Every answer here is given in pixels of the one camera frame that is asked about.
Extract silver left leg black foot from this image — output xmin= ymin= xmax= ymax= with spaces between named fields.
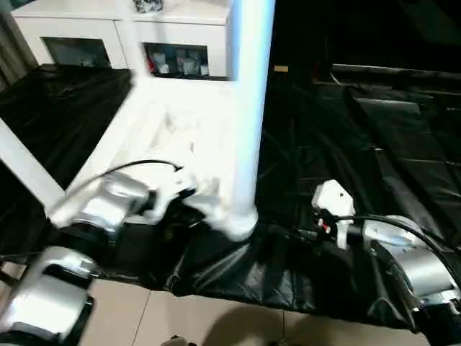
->
xmin=160 ymin=337 xmax=197 ymax=346

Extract black tv cabinet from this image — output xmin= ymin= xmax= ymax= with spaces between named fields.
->
xmin=272 ymin=0 xmax=461 ymax=86

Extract toy figures behind cabinet glass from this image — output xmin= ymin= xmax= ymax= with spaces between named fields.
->
xmin=144 ymin=45 xmax=211 ymax=77

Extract black work mat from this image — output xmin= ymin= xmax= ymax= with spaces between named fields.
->
xmin=0 ymin=63 xmax=461 ymax=334

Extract white plastic table top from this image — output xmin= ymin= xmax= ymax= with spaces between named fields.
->
xmin=45 ymin=76 xmax=259 ymax=242

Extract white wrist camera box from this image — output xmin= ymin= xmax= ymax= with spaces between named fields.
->
xmin=311 ymin=180 xmax=357 ymax=249
xmin=148 ymin=169 xmax=202 ymax=223

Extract white cabinet with glass doors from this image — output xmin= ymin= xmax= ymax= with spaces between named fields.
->
xmin=11 ymin=0 xmax=235 ymax=79

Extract grey plush toy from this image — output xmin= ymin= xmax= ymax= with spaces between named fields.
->
xmin=133 ymin=0 xmax=165 ymax=14

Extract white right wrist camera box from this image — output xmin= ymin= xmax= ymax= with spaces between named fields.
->
xmin=311 ymin=180 xmax=357 ymax=249

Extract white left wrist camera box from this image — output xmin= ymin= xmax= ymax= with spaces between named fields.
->
xmin=148 ymin=169 xmax=202 ymax=223

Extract white plastic table leg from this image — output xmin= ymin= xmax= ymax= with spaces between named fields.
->
xmin=112 ymin=0 xmax=145 ymax=84
xmin=227 ymin=0 xmax=277 ymax=235
xmin=0 ymin=119 xmax=67 ymax=213

